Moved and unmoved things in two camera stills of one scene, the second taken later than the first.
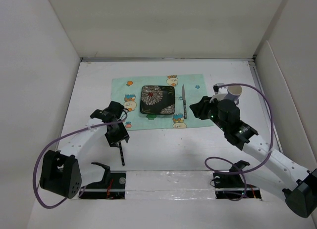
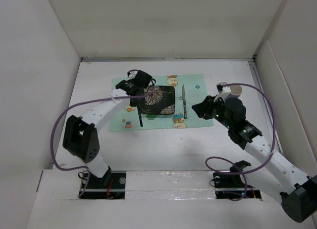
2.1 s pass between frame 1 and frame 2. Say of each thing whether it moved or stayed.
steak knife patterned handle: stayed
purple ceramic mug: stayed
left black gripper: moved
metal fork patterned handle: moved
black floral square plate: stayed
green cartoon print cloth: stayed
